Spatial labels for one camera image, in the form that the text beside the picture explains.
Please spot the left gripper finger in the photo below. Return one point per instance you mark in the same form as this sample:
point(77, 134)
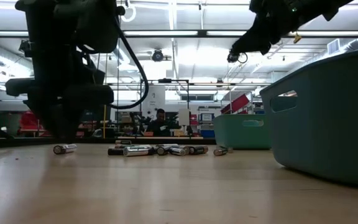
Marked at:
point(71, 121)
point(50, 119)

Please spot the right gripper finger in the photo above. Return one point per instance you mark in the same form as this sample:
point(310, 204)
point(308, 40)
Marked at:
point(253, 45)

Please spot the light teal plastic bin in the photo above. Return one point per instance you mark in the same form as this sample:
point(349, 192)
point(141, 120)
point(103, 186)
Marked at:
point(235, 133)

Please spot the dark teal plastic bin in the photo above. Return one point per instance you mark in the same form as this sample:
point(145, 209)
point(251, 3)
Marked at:
point(328, 124)

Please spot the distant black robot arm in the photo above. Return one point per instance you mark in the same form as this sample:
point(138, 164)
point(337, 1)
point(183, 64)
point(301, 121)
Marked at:
point(138, 124)

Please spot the black room monitor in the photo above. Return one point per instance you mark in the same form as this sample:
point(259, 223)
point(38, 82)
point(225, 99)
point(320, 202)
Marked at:
point(98, 115)

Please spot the yellow hanging tag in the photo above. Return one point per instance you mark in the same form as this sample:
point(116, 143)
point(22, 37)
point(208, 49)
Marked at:
point(297, 39)

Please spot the yellow pole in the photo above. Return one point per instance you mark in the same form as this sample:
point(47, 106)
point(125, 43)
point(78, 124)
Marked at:
point(105, 124)

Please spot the black rig crossbar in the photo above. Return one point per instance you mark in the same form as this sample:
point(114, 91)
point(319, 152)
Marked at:
point(204, 33)

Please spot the tilted red bin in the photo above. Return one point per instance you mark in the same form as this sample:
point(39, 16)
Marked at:
point(236, 104)

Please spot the blue framed screen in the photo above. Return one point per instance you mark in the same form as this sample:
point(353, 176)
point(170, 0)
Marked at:
point(206, 117)

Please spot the white pillar cabinet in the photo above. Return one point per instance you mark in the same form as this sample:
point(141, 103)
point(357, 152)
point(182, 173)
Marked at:
point(157, 99)

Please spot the person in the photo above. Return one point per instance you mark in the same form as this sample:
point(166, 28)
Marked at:
point(160, 124)

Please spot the blue crate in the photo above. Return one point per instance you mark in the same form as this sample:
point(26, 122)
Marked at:
point(208, 133)

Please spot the black aluminium table frame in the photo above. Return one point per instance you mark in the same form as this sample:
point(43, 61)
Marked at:
point(26, 141)

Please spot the black gantry frame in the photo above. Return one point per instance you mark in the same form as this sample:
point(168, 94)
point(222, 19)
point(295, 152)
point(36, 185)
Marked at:
point(165, 80)

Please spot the black round hanging camera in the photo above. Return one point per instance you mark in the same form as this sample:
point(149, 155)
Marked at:
point(158, 56)

